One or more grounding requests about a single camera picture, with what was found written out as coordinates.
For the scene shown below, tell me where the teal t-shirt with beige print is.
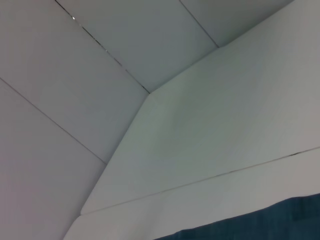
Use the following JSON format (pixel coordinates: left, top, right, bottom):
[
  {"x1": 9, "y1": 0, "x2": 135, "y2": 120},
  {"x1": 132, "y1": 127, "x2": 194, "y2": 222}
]
[{"x1": 152, "y1": 192, "x2": 320, "y2": 240}]

